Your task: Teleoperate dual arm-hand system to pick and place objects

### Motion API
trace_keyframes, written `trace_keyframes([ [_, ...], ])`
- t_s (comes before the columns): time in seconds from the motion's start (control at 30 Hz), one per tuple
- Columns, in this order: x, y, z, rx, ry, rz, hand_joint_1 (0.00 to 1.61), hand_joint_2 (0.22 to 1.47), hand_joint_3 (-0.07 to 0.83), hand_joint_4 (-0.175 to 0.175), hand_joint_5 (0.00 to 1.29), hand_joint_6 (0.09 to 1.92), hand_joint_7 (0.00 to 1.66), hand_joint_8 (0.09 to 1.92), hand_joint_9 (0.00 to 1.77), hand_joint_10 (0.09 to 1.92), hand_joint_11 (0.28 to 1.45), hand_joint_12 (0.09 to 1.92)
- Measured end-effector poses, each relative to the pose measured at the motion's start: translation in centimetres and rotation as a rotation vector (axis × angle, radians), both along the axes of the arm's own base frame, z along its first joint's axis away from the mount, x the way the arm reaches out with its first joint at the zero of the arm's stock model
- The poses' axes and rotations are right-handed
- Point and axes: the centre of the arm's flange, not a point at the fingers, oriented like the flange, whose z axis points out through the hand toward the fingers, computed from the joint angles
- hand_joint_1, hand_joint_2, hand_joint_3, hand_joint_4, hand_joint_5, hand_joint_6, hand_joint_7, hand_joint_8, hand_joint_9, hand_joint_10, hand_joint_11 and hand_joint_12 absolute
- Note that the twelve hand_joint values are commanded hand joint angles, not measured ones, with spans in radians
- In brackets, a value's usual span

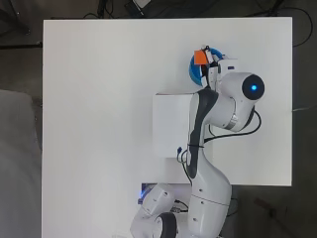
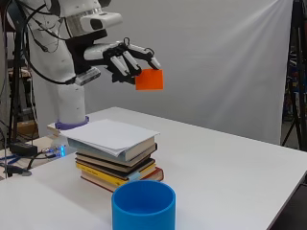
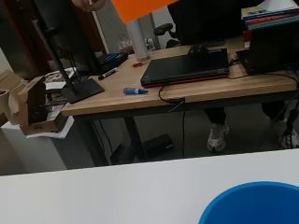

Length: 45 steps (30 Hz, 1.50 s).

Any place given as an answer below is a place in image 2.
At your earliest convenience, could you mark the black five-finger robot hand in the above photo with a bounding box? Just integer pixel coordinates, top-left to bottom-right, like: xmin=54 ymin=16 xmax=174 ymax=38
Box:
xmin=65 ymin=29 xmax=163 ymax=86

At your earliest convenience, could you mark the orange cube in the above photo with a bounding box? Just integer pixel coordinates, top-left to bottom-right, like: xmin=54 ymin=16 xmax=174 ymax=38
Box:
xmin=134 ymin=68 xmax=165 ymax=92

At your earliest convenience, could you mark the white backdrop sheet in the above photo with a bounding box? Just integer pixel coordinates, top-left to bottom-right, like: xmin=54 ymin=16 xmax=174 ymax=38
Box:
xmin=29 ymin=0 xmax=294 ymax=146

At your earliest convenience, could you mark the thick grey-blue cover book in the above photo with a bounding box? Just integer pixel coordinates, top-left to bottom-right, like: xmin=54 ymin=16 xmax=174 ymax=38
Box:
xmin=66 ymin=137 xmax=156 ymax=163

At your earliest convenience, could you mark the dark cover book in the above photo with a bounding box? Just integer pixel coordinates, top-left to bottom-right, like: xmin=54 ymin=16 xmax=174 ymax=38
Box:
xmin=75 ymin=143 xmax=158 ymax=168

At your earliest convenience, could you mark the brown cover book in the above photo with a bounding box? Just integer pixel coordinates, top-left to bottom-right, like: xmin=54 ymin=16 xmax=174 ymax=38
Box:
xmin=75 ymin=155 xmax=156 ymax=173

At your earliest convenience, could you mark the black cover book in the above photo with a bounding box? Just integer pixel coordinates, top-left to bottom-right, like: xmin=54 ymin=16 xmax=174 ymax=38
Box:
xmin=75 ymin=158 xmax=157 ymax=180

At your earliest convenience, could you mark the circuit board with blue light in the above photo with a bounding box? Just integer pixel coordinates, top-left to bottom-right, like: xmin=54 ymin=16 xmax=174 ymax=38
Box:
xmin=40 ymin=145 xmax=67 ymax=159

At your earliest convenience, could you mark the brown cardboard box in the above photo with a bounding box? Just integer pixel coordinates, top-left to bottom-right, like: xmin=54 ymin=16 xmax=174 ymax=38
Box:
xmin=16 ymin=119 xmax=40 ymax=139

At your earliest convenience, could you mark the red-brown cover book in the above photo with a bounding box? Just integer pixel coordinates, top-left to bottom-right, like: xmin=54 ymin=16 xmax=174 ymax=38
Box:
xmin=80 ymin=167 xmax=165 ymax=194

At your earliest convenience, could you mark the yellow cover book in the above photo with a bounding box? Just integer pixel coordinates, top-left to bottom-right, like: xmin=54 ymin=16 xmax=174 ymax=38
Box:
xmin=75 ymin=162 xmax=157 ymax=188

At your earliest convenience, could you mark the black power box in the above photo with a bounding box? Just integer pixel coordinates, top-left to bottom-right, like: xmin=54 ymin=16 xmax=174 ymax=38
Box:
xmin=9 ymin=142 xmax=38 ymax=158

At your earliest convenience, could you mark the blue round tub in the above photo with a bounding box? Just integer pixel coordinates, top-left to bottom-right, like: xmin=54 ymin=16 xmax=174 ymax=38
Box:
xmin=111 ymin=179 xmax=177 ymax=230

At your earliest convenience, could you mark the cluttered background shelf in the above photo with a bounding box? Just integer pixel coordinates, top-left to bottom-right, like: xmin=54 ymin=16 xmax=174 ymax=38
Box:
xmin=282 ymin=47 xmax=307 ymax=123

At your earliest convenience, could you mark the black tripod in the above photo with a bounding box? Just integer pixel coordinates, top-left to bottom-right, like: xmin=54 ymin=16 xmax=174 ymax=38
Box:
xmin=280 ymin=0 xmax=307 ymax=151

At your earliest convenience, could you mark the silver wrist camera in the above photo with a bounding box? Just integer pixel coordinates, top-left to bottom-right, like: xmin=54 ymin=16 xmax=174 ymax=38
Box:
xmin=74 ymin=66 xmax=103 ymax=87

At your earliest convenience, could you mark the purple arm base ring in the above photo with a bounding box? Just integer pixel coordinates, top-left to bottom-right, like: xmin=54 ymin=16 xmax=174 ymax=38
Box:
xmin=54 ymin=115 xmax=90 ymax=131

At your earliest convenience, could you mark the wooden base plate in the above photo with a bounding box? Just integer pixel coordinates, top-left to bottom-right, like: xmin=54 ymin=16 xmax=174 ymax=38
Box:
xmin=46 ymin=123 xmax=65 ymax=137

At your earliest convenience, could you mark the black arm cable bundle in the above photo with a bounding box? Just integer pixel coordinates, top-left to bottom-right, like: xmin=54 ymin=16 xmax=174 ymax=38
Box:
xmin=17 ymin=0 xmax=78 ymax=86

